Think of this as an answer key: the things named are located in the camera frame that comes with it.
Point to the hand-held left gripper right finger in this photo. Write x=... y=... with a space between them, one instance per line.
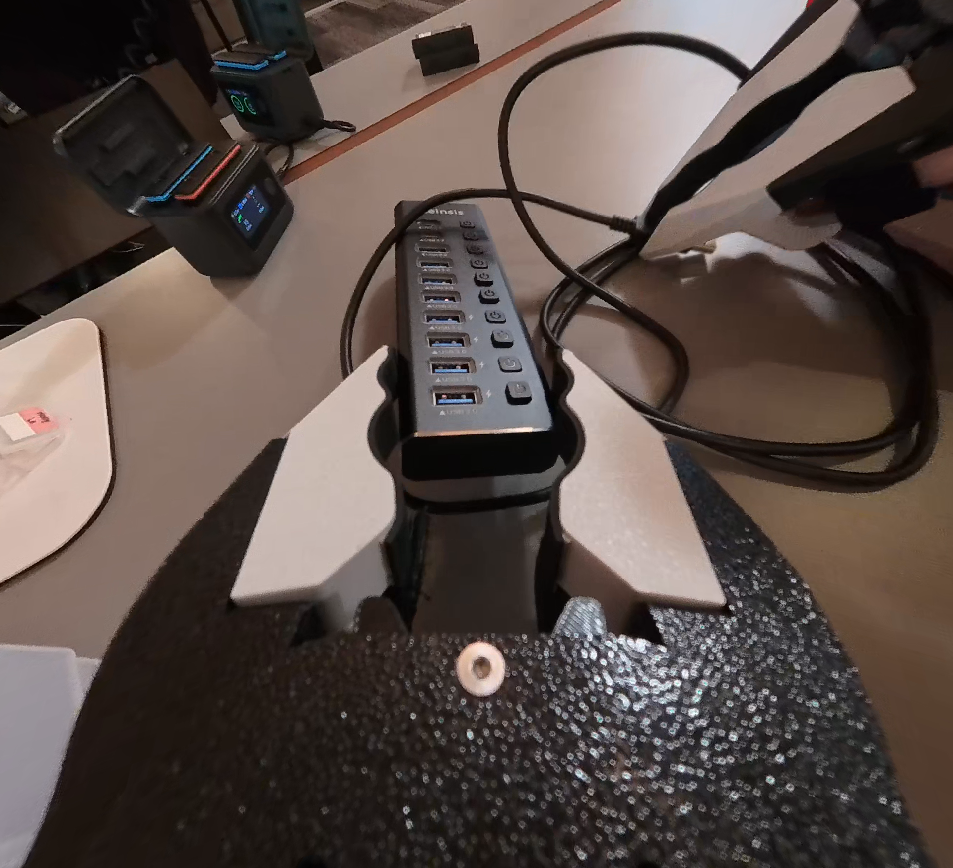
x=633 y=510

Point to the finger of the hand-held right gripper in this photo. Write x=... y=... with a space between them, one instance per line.
x=782 y=145
x=774 y=75

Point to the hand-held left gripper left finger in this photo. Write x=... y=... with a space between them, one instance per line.
x=320 y=510

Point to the black usb hub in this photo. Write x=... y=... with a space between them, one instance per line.
x=480 y=354

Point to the white mat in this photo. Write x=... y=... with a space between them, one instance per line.
x=67 y=510

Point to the black battery charger case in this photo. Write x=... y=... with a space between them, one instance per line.
x=193 y=227
x=275 y=101

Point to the small black adapter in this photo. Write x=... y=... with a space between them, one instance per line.
x=447 y=56

